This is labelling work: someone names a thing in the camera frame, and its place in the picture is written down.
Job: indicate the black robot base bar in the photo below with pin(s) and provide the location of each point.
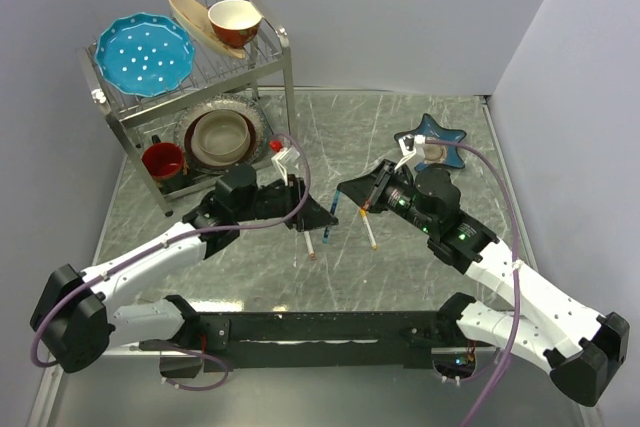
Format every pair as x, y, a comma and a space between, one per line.
411, 339

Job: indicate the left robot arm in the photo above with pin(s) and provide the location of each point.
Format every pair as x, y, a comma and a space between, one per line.
80, 314

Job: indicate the steel dish rack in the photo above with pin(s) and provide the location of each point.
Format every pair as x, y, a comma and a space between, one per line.
218, 72

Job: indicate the cream oval plate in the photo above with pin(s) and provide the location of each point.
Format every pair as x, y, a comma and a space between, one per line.
192, 16

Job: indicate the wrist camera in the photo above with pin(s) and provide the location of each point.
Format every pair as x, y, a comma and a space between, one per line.
285, 158
412, 149

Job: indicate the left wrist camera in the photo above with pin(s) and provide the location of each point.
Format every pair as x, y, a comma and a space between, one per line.
285, 158

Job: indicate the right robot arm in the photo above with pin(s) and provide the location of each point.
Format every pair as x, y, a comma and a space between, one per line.
578, 347

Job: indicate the white marker with red end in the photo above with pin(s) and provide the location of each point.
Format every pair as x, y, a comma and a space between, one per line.
309, 245

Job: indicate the blue polka dot plate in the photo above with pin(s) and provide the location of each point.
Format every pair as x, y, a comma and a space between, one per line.
145, 55

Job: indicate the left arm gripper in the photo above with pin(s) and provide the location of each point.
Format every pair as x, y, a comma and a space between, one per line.
312, 216

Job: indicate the red and white bowl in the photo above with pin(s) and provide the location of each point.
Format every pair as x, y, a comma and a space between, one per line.
235, 22

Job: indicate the beige bowl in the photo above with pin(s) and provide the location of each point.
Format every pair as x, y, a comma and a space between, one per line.
220, 138

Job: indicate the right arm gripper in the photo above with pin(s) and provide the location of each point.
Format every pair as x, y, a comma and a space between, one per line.
370, 188

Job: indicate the blue star-shaped dish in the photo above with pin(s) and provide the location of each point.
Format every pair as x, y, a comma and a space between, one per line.
441, 144

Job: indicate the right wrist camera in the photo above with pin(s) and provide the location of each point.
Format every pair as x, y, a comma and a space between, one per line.
412, 149

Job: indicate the white marker with yellow end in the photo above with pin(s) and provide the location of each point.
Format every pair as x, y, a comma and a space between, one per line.
368, 228

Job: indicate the red mug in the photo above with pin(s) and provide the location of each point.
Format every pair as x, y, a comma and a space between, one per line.
167, 165

